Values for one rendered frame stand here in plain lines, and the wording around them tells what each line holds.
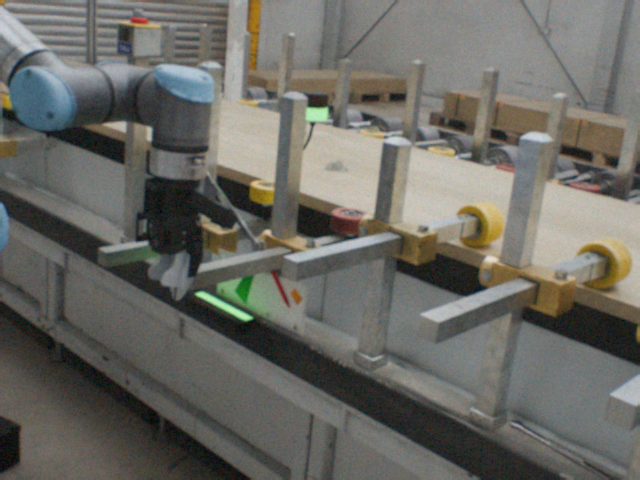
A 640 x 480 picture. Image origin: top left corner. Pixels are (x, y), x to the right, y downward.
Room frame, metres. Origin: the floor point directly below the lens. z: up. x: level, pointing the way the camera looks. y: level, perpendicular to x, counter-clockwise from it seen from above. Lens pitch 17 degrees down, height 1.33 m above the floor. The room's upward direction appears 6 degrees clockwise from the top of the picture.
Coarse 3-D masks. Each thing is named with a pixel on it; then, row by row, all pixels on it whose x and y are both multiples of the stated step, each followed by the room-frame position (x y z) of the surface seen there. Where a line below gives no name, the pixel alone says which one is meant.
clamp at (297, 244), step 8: (264, 232) 1.49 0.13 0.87; (264, 240) 1.47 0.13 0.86; (272, 240) 1.45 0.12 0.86; (280, 240) 1.44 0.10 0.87; (288, 240) 1.44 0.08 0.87; (296, 240) 1.45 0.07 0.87; (304, 240) 1.45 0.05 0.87; (272, 248) 1.45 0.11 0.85; (288, 248) 1.42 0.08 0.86; (296, 248) 1.41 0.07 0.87; (304, 248) 1.40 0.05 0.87; (312, 248) 1.41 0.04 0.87
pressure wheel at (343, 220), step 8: (344, 208) 1.58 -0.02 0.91; (352, 208) 1.59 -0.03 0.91; (336, 216) 1.52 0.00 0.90; (344, 216) 1.52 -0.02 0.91; (352, 216) 1.53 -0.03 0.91; (360, 216) 1.53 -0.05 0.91; (336, 224) 1.52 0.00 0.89; (344, 224) 1.51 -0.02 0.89; (352, 224) 1.51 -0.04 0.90; (344, 232) 1.51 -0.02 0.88; (352, 232) 1.51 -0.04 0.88
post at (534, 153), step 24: (528, 144) 1.12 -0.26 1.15; (552, 144) 1.13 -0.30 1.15; (528, 168) 1.12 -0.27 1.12; (528, 192) 1.11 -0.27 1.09; (528, 216) 1.11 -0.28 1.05; (504, 240) 1.13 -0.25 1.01; (528, 240) 1.12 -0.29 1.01; (528, 264) 1.13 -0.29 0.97; (504, 336) 1.11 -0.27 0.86; (504, 360) 1.11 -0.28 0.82; (480, 384) 1.13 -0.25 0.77; (504, 384) 1.12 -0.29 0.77; (480, 408) 1.13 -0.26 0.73; (504, 408) 1.13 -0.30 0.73
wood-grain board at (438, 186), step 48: (240, 144) 2.17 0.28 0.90; (336, 144) 2.32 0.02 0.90; (336, 192) 1.73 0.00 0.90; (432, 192) 1.83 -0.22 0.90; (480, 192) 1.88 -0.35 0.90; (576, 192) 1.99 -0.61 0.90; (576, 240) 1.54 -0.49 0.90; (624, 240) 1.58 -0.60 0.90; (576, 288) 1.26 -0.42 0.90; (624, 288) 1.27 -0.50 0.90
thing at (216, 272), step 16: (320, 240) 1.49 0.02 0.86; (336, 240) 1.50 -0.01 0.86; (240, 256) 1.35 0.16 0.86; (256, 256) 1.36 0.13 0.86; (272, 256) 1.37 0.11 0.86; (208, 272) 1.26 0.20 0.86; (224, 272) 1.29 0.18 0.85; (240, 272) 1.32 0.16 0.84; (256, 272) 1.35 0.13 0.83; (192, 288) 1.24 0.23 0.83
